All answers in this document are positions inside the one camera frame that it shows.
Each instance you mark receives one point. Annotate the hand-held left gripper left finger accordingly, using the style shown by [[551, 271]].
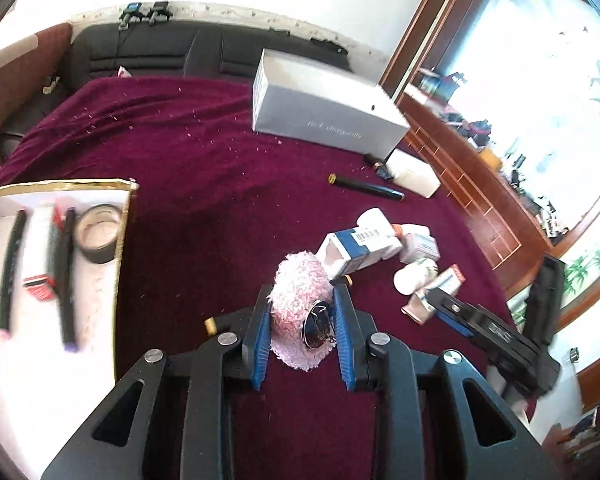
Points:
[[260, 345]]

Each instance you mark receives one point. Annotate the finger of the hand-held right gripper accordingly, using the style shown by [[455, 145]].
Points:
[[455, 312]]

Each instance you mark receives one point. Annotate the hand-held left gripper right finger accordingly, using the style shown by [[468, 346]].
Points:
[[345, 345]]

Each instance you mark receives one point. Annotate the pink fluffy pad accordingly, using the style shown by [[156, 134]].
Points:
[[295, 300]]

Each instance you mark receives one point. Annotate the white bottle with green label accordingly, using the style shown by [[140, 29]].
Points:
[[410, 277]]

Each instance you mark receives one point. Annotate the blue and white carton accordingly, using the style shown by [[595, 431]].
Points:
[[365, 247]]

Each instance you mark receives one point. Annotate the white tray with gold rim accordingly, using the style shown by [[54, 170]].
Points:
[[95, 300]]

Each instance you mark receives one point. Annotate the small white box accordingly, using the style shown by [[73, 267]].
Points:
[[420, 247]]

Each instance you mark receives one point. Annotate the brown wooden cabinet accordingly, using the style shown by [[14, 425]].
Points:
[[460, 170]]

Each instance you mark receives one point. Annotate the white flat box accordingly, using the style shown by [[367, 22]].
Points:
[[415, 172]]

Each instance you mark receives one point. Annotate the black pen with gold tip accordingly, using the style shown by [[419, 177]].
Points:
[[365, 186]]

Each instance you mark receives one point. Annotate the small dark bottle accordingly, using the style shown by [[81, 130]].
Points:
[[381, 168]]

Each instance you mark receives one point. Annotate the windowsill clutter pile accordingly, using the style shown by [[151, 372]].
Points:
[[475, 130]]

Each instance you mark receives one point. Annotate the black tape roll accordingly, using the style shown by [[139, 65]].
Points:
[[95, 258]]

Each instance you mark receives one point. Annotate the black marker with purple cap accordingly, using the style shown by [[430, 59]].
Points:
[[65, 285]]

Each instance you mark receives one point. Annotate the red and white tube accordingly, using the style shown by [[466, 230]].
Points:
[[53, 250]]

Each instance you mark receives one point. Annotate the small red box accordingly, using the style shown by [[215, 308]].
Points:
[[37, 287]]

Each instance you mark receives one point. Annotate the grey open box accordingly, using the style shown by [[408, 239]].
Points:
[[320, 115]]

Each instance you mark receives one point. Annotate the black marker with pink cap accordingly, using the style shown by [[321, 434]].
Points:
[[11, 270]]

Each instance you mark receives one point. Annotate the black leather sofa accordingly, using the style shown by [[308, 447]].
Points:
[[180, 55]]

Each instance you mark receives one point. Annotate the white paper scrap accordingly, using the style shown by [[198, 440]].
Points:
[[123, 72]]

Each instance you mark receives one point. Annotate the white plastic clip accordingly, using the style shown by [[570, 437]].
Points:
[[51, 83]]

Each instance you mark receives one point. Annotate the brown upholstered chair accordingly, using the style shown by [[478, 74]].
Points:
[[20, 95]]

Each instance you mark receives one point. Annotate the black phone holder clip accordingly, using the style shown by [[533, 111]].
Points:
[[159, 11], [131, 12]]

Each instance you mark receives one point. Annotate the wooden window frame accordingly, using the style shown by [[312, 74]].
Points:
[[430, 25]]

